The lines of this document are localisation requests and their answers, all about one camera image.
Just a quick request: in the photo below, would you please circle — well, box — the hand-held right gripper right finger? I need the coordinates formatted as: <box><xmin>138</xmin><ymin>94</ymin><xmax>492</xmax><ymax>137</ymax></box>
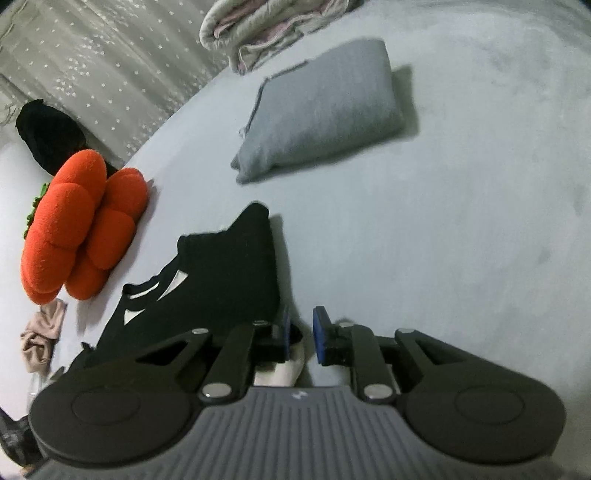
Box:
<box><xmin>313</xmin><ymin>305</ymin><xmax>455</xmax><ymax>402</ymax></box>

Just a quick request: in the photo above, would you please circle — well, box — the black hanging garment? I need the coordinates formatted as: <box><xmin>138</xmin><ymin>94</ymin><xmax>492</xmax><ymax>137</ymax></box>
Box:
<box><xmin>16</xmin><ymin>99</ymin><xmax>118</xmax><ymax>178</ymax></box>

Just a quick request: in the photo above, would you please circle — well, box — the folded grey pink quilt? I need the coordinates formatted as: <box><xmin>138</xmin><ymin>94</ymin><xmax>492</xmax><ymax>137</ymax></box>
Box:
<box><xmin>199</xmin><ymin>0</ymin><xmax>365</xmax><ymax>75</ymax></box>

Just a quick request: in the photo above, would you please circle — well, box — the grey star curtain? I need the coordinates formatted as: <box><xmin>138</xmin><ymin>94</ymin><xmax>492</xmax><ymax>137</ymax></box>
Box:
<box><xmin>0</xmin><ymin>0</ymin><xmax>232</xmax><ymax>171</ymax></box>

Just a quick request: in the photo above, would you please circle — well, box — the folded grey cloth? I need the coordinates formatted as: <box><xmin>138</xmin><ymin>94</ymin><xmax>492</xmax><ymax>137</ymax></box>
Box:
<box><xmin>231</xmin><ymin>39</ymin><xmax>406</xmax><ymax>185</ymax></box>

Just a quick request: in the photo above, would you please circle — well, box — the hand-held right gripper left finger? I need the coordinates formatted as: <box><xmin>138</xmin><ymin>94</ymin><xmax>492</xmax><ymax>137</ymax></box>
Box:
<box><xmin>136</xmin><ymin>305</ymin><xmax>293</xmax><ymax>401</ymax></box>

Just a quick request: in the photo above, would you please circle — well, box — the orange pumpkin plush pillow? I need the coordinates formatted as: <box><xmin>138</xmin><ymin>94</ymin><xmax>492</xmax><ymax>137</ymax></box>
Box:
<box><xmin>21</xmin><ymin>150</ymin><xmax>149</xmax><ymax>305</ymax></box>

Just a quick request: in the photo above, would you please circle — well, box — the cream and black sweatshirt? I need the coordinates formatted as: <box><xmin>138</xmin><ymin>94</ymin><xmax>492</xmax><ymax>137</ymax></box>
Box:
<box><xmin>81</xmin><ymin>202</ymin><xmax>305</xmax><ymax>388</ymax></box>

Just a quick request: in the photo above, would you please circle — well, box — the grey bed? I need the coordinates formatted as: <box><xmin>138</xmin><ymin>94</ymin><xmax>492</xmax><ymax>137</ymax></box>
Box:
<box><xmin>0</xmin><ymin>0</ymin><xmax>591</xmax><ymax>416</ymax></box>

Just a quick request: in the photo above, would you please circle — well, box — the crumpled beige cloth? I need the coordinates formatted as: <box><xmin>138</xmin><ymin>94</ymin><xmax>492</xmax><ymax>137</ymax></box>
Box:
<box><xmin>19</xmin><ymin>299</ymin><xmax>69</xmax><ymax>374</ymax></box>

